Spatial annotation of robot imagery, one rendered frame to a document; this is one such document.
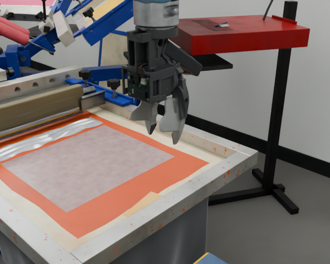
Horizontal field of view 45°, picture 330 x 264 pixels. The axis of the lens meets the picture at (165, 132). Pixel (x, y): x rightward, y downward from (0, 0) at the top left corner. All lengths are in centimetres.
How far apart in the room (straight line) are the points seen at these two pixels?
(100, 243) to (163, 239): 30
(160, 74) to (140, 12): 10
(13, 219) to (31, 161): 30
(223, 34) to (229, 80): 134
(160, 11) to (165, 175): 46
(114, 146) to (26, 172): 25
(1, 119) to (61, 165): 24
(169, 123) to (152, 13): 19
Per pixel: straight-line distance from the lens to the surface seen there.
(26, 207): 91
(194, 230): 111
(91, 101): 133
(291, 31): 205
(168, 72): 66
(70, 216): 86
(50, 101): 125
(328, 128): 289
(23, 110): 122
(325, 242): 240
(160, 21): 64
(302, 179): 293
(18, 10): 235
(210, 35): 185
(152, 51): 65
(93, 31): 163
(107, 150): 110
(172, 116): 70
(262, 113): 309
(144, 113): 75
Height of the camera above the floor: 146
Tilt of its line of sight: 25 degrees down
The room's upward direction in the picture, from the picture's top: straight up
